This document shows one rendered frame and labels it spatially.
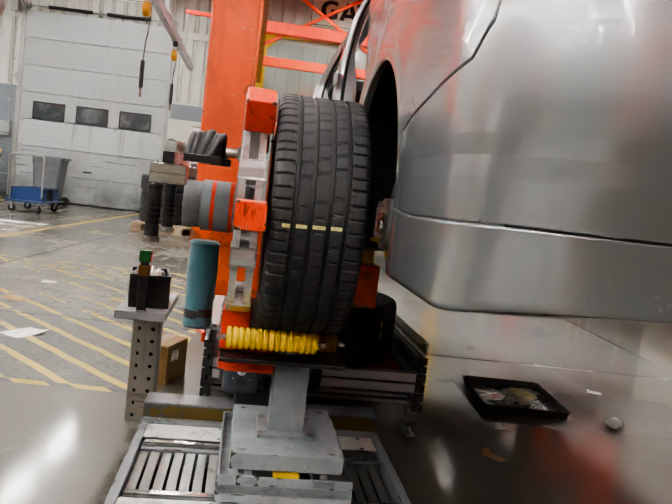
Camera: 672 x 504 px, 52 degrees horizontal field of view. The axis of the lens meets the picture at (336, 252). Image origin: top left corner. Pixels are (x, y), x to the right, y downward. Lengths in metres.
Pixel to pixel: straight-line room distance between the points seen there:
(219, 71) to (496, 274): 1.53
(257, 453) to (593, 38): 1.30
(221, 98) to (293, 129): 0.76
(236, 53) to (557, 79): 1.54
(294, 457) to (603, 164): 1.16
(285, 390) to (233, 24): 1.24
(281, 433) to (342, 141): 0.84
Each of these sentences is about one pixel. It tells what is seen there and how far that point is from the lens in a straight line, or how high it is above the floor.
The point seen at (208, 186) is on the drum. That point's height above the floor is 0.90.
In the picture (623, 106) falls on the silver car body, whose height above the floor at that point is 1.10.
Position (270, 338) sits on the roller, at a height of 0.52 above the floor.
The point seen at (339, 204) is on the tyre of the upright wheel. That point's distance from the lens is 1.63.
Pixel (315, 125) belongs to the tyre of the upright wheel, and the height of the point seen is 1.08.
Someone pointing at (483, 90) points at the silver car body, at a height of 1.12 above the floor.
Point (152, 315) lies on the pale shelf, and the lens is 2.42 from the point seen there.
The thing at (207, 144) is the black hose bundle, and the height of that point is 1.01.
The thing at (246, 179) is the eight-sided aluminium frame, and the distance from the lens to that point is 1.67.
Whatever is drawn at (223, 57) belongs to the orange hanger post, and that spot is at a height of 1.33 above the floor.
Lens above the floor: 0.93
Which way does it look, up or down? 5 degrees down
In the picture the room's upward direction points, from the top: 7 degrees clockwise
